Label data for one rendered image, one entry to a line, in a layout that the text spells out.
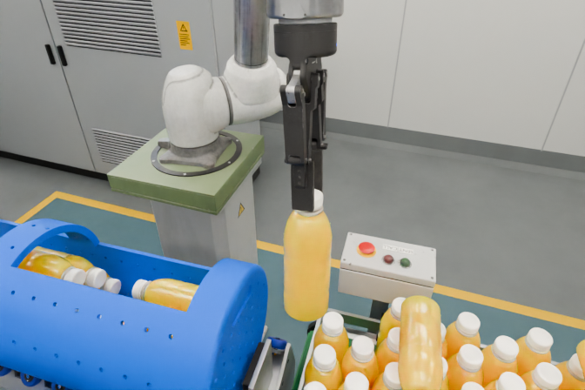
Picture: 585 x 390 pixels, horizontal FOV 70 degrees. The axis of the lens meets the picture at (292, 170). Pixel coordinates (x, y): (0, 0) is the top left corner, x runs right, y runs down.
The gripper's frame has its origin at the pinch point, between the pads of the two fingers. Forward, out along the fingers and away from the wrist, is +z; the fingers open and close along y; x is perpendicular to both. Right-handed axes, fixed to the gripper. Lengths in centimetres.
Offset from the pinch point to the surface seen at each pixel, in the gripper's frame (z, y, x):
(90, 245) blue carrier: 28, -13, -56
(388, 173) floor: 99, -246, -7
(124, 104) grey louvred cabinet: 33, -157, -161
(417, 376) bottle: 30.8, 0.0, 16.9
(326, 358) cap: 34.8, -3.3, 2.1
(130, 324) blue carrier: 23.3, 9.4, -26.3
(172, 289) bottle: 28.0, -4.9, -28.6
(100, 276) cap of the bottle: 29, -6, -47
